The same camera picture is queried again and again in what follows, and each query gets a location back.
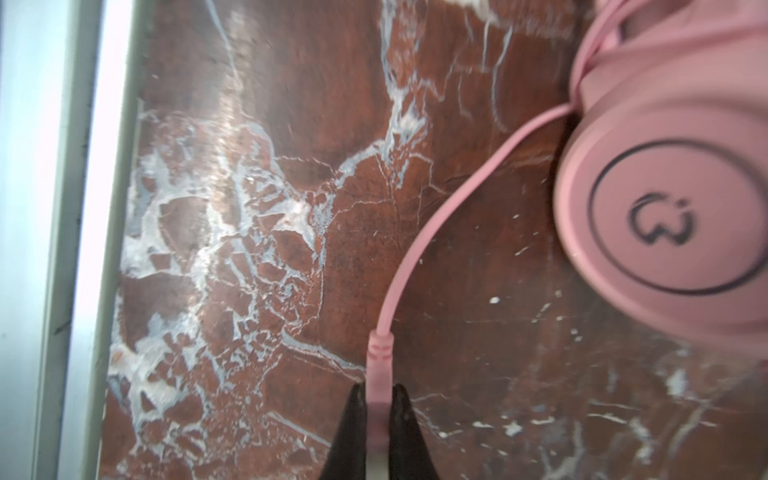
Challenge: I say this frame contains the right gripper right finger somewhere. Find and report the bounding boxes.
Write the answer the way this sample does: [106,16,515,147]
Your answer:
[388,384,439,480]

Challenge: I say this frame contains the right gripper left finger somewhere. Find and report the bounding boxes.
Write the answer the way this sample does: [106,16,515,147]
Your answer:
[319,383,367,480]

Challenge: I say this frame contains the pink headphone cable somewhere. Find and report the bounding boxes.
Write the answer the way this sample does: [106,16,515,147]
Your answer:
[364,0,655,457]

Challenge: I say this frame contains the pink headphones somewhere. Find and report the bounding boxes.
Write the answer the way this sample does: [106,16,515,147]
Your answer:
[553,1,767,359]

